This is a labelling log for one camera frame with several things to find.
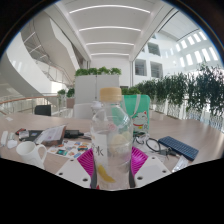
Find black flat device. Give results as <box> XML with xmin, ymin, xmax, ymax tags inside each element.
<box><xmin>63</xmin><ymin>129</ymin><xmax>85</xmax><ymax>140</ymax></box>

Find open white booklet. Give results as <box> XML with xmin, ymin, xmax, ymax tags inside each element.
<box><xmin>34</xmin><ymin>124</ymin><xmax>68</xmax><ymax>147</ymax></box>

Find ceiling light strips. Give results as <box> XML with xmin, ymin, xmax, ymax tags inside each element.
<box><xmin>68</xmin><ymin>3</ymin><xmax>152</xmax><ymax>57</ymax></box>

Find small clear bottle white cap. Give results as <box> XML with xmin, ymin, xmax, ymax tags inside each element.
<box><xmin>90</xmin><ymin>100</ymin><xmax>103</xmax><ymax>119</ymax></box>

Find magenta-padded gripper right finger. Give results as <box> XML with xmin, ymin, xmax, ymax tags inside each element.
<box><xmin>129</xmin><ymin>146</ymin><xmax>172</xmax><ymax>188</ymax></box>

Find clear plastic water bottle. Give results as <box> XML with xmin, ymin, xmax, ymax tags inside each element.
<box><xmin>89</xmin><ymin>87</ymin><xmax>134</xmax><ymax>191</ymax></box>

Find tangle of black cables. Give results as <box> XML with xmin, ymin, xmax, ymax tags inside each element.
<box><xmin>133</xmin><ymin>133</ymin><xmax>178</xmax><ymax>158</ymax></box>

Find white mug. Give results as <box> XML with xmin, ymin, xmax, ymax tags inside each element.
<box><xmin>15</xmin><ymin>140</ymin><xmax>48</xmax><ymax>169</ymax></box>

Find green plants atop cabinet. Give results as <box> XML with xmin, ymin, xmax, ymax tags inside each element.
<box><xmin>74</xmin><ymin>66</ymin><xmax>123</xmax><ymax>77</ymax></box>

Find row of green potted trees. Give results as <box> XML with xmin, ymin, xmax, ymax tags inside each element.
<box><xmin>134</xmin><ymin>63</ymin><xmax>224</xmax><ymax>133</ymax></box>

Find small potted green plant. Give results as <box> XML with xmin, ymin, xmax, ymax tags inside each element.
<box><xmin>57</xmin><ymin>88</ymin><xmax>67</xmax><ymax>108</ymax></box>
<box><xmin>66</xmin><ymin>87</ymin><xmax>76</xmax><ymax>109</ymax></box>

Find white chair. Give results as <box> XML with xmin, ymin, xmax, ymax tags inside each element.
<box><xmin>72</xmin><ymin>103</ymin><xmax>94</xmax><ymax>120</ymax></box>

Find colourful sticker sheet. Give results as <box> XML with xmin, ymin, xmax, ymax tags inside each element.
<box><xmin>47</xmin><ymin>140</ymin><xmax>92</xmax><ymax>160</ymax></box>

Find tall white cabinet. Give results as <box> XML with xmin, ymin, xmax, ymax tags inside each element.
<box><xmin>73</xmin><ymin>73</ymin><xmax>121</xmax><ymax>105</ymax></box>

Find white power strip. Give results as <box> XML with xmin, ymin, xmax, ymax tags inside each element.
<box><xmin>0</xmin><ymin>130</ymin><xmax>9</xmax><ymax>147</ymax></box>

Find black chair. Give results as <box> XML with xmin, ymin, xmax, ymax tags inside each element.
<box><xmin>34</xmin><ymin>104</ymin><xmax>53</xmax><ymax>117</ymax></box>

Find white computer mouse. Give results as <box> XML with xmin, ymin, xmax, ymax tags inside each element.
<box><xmin>6</xmin><ymin>139</ymin><xmax>19</xmax><ymax>150</ymax></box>

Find white flat packet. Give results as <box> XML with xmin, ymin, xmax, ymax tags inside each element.
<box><xmin>171</xmin><ymin>154</ymin><xmax>191</xmax><ymax>174</ymax></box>

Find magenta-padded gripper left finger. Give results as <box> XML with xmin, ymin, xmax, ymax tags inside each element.
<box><xmin>55</xmin><ymin>148</ymin><xmax>98</xmax><ymax>189</ymax></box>

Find green tote bag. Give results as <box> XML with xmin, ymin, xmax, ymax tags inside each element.
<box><xmin>120</xmin><ymin>94</ymin><xmax>152</xmax><ymax>136</ymax></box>

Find wooden planter with plants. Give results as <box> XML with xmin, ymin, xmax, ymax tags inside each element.
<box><xmin>120</xmin><ymin>86</ymin><xmax>143</xmax><ymax>96</ymax></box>

